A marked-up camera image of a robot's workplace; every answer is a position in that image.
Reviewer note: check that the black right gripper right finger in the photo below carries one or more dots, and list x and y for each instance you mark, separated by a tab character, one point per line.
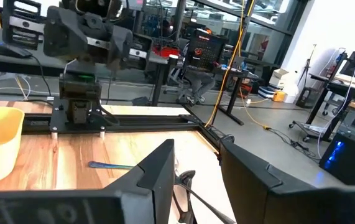
289	205

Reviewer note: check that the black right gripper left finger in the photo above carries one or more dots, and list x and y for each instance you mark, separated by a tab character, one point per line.
71	208

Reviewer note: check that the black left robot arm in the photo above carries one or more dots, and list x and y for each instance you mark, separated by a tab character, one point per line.
79	93

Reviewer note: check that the black computer mouse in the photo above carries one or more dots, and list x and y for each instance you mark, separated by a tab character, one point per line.
9	51

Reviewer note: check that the grey desk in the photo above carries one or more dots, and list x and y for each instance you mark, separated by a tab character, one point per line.
9	65

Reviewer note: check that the computer tower blue light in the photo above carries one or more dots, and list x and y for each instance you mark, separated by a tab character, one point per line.
351	155

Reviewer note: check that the black rolling desk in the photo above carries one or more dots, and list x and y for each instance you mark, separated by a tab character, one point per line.
318	104

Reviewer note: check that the yellow power box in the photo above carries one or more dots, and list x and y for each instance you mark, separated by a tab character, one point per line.
279	96

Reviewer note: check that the office chair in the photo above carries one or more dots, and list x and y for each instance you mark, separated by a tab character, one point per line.
177	84

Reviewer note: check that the white storage box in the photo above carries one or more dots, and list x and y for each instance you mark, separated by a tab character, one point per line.
281	77

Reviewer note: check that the black perforated panel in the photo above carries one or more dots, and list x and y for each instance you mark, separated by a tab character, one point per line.
208	53

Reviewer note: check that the thin light stand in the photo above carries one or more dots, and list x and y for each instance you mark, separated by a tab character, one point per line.
308	68

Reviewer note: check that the person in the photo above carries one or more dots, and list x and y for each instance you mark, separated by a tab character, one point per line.
202	85

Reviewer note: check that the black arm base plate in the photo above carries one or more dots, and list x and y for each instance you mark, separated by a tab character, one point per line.
56	118

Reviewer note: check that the black aluminium table frame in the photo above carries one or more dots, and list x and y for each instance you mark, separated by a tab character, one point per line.
152	123

